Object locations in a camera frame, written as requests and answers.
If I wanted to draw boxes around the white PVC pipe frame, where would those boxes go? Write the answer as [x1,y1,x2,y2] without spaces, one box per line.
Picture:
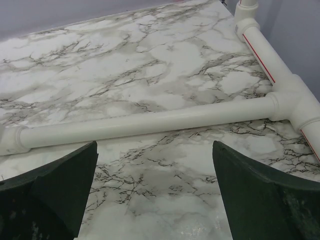
[0,0,320,157]

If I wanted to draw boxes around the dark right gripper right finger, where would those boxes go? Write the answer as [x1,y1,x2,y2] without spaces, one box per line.
[212,141,320,240]

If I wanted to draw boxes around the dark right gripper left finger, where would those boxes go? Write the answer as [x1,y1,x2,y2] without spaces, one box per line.
[0,141,99,240]

